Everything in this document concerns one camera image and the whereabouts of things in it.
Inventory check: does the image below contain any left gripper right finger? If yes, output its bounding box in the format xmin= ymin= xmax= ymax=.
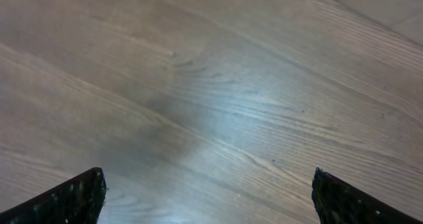
xmin=311 ymin=167 xmax=422 ymax=224

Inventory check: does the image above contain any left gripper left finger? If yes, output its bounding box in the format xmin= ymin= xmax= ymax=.
xmin=1 ymin=167 xmax=106 ymax=224

